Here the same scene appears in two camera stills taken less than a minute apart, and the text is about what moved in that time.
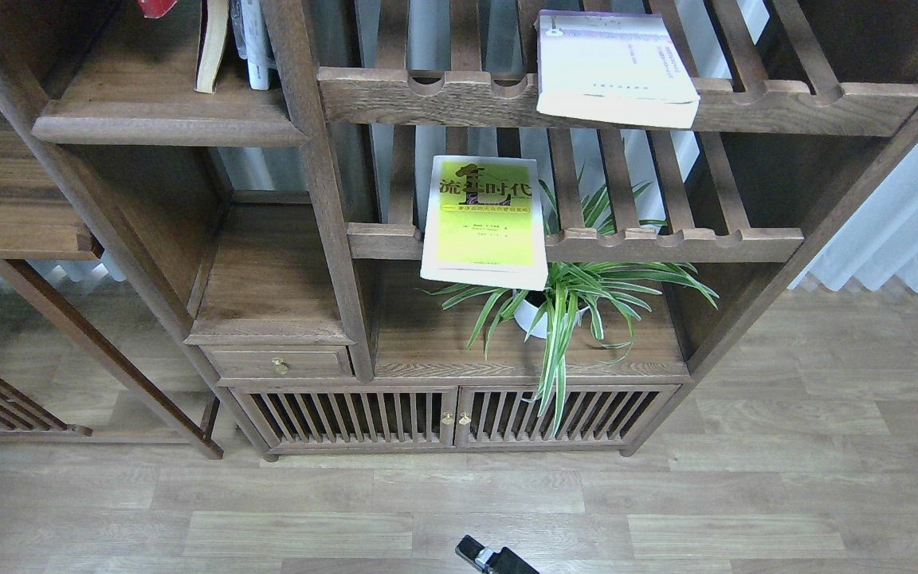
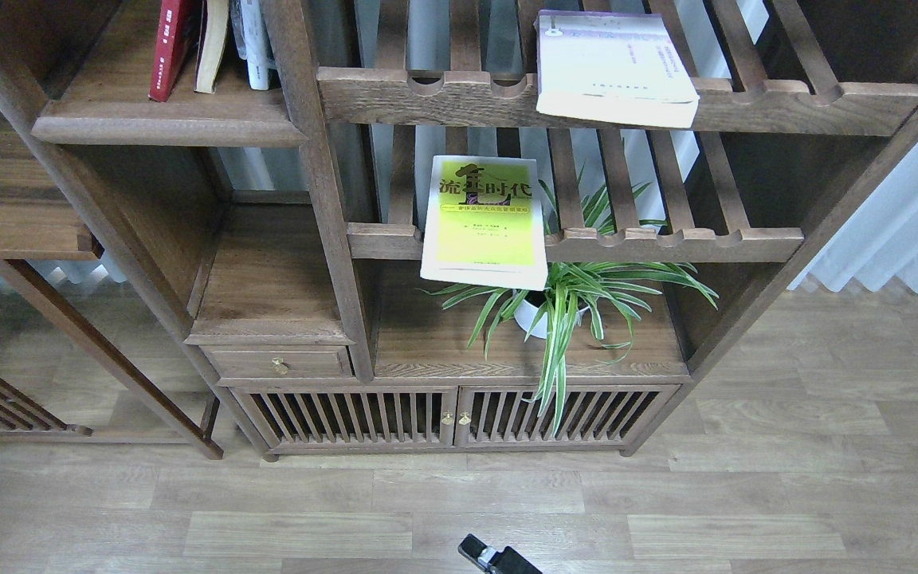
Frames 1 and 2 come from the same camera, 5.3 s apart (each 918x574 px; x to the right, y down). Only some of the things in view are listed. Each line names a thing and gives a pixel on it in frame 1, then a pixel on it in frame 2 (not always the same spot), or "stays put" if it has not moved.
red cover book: [156, 9] to [172, 26]
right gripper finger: [506, 561] stays put
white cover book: [617, 66] stays put
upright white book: [255, 44] stays put
